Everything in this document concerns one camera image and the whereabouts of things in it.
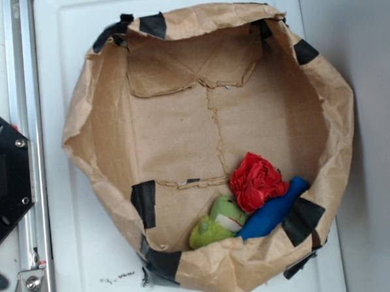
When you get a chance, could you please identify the brown paper bag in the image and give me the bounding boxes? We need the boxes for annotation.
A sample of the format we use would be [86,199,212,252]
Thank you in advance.
[63,3,354,292]

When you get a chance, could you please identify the blue plastic bottle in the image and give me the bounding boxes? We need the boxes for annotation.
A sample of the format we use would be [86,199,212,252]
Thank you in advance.
[237,176,310,241]

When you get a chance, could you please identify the black metal base plate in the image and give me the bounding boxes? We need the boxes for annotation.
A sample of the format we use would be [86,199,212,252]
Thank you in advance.
[0,117,34,245]

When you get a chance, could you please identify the aluminium frame rail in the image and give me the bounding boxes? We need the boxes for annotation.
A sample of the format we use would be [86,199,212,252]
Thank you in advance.
[2,0,56,292]

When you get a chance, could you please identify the red paper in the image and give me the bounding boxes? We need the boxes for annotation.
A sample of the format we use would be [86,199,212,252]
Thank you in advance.
[229,152,289,213]

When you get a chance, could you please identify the green plush frog toy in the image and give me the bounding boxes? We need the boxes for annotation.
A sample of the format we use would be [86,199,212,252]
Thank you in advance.
[189,195,248,250]

